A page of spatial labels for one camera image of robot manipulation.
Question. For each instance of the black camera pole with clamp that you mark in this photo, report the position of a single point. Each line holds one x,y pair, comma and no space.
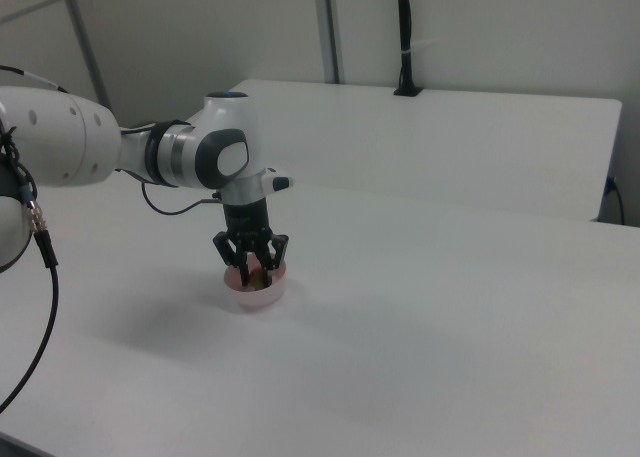
404,27

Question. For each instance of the pink round bowl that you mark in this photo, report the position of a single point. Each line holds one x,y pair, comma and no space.
260,299

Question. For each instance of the grey partition post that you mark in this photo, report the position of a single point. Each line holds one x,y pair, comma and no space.
330,27
85,37

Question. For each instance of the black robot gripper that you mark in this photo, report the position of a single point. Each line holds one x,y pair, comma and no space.
247,219

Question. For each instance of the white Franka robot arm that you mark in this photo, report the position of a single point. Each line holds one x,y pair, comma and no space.
75,142

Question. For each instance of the white adjoining table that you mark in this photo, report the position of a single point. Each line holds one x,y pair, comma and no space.
450,142

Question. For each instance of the red strawberry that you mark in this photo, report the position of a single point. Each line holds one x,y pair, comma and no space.
258,280

